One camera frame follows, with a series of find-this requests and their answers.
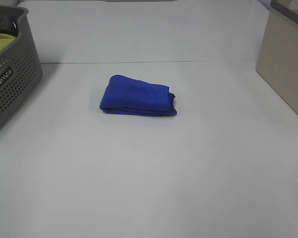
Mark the black cloth in basket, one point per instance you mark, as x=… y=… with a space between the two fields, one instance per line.
x=7 y=26

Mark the beige storage bin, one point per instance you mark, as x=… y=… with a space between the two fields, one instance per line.
x=278 y=58

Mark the grey perforated laundry basket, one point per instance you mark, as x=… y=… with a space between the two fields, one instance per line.
x=20 y=68

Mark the blue towel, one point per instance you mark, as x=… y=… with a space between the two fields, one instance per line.
x=129 y=96

